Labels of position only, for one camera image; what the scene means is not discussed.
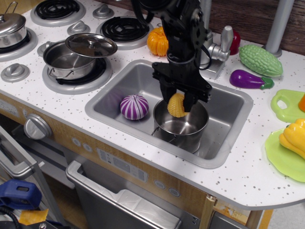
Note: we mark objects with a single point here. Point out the silver dishwasher door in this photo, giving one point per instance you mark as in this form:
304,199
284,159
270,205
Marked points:
114,203

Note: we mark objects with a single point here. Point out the silver toy faucet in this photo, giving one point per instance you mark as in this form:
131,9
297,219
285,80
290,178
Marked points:
213,62

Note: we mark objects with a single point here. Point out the steel pot lid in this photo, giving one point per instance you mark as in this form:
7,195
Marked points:
91,45

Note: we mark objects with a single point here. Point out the grey toy sink basin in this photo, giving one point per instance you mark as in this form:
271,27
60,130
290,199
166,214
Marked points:
228,110

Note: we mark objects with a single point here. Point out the grey post right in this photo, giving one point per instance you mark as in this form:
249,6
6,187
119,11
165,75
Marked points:
280,21

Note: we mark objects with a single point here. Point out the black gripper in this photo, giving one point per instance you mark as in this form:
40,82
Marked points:
182,76

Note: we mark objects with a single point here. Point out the purple white striped toy onion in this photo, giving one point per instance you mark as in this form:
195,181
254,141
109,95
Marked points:
134,107

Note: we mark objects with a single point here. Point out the grey stove knob center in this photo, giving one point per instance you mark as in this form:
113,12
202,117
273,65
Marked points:
78,27

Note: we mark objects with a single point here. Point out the grey stove knob front left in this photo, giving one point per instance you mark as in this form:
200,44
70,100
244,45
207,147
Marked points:
15,73

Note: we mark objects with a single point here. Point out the yellow toy corn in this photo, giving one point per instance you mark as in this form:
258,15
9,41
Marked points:
175,106

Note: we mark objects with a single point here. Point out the yellow toy bell pepper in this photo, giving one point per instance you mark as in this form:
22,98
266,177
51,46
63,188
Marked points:
293,137

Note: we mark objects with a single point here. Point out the yellow tape piece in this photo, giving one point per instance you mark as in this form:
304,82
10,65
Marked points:
28,217

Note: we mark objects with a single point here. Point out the black coil burner back left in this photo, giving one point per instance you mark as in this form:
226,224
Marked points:
57,13

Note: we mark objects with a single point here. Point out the green toy bitter melon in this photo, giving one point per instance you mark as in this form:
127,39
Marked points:
260,61

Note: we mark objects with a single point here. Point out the red toy apple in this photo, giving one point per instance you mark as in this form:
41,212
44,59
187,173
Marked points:
234,49

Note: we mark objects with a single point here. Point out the light green toy cutting board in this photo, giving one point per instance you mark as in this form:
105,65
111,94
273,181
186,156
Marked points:
285,105

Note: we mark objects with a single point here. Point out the purple toy eggplant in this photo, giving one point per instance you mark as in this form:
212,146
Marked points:
246,80

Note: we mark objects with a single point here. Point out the grey stove knob middle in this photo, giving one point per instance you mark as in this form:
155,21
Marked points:
41,49

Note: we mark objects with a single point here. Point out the grey stove knob back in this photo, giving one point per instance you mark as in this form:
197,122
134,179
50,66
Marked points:
103,12

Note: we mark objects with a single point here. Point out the blue clamp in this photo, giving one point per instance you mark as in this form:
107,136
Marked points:
18,194

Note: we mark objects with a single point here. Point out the orange toy pumpkin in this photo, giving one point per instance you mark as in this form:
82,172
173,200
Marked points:
157,42

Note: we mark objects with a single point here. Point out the steel pot on stove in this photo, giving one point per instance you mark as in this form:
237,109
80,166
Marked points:
65,64

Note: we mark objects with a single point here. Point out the silver oven door handle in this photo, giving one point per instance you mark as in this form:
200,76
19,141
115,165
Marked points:
14,159

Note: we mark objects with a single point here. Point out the light green toy plate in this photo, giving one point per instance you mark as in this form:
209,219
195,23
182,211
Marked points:
284,160

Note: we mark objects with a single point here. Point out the black coil burner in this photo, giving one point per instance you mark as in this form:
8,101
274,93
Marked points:
99,76
127,32
57,13

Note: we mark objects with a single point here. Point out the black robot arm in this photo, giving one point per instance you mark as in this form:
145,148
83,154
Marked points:
184,29

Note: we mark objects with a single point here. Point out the lidded steel pot far left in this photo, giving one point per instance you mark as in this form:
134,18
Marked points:
12,27

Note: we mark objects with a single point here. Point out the orange toy piece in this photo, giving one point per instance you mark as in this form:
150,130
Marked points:
301,103

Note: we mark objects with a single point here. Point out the steel pot in sink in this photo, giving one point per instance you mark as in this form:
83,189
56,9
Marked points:
185,132

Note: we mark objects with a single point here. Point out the grey oven dial knob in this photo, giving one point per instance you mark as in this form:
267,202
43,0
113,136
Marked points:
36,128

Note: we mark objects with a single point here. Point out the black coil burner back right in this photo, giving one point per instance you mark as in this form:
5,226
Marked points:
127,32

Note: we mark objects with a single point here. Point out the grey stove knob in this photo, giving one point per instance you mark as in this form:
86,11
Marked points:
15,73
41,49
78,27
103,12

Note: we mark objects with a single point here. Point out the black coil burner front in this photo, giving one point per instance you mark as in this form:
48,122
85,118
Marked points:
99,76

